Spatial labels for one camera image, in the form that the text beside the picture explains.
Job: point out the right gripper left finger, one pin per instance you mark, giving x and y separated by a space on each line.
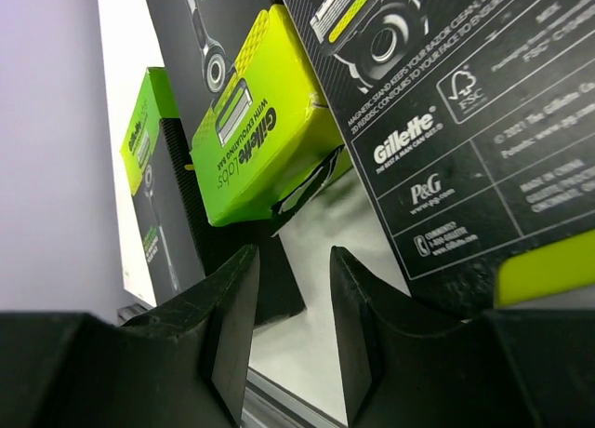
181 364

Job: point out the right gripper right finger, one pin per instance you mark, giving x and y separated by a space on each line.
404 364

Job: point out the black green razor box front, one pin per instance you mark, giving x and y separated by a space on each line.
155 155

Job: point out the black green razor box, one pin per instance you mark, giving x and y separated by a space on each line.
155 155
262 138

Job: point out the black box with face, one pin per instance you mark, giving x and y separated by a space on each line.
471 126

